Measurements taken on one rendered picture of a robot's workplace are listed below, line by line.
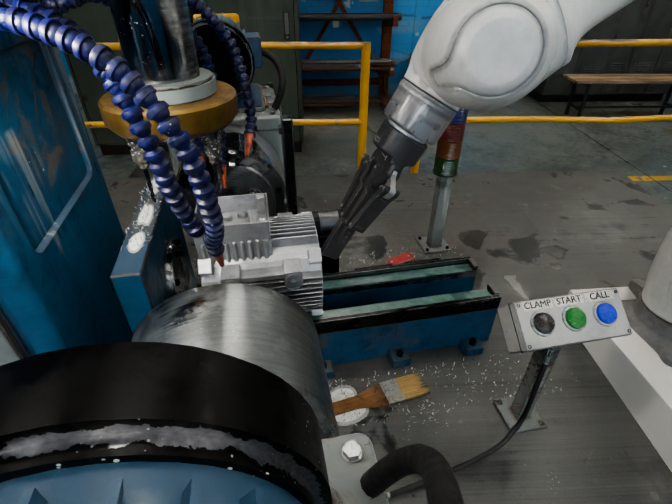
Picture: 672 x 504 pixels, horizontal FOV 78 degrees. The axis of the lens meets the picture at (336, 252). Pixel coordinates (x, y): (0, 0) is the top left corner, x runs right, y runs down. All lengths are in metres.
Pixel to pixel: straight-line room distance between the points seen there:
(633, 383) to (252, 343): 0.72
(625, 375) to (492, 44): 0.72
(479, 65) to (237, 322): 0.34
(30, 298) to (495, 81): 0.57
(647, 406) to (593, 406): 0.08
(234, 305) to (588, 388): 0.73
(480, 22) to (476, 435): 0.66
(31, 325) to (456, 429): 0.68
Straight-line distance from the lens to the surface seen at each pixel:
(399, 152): 0.61
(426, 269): 0.95
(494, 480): 0.81
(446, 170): 1.10
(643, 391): 0.95
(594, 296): 0.72
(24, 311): 0.65
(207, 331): 0.47
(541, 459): 0.85
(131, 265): 0.63
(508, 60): 0.40
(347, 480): 0.37
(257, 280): 0.69
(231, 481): 0.18
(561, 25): 0.46
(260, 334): 0.47
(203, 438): 0.17
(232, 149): 0.90
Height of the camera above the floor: 1.49
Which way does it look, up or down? 36 degrees down
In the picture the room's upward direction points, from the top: straight up
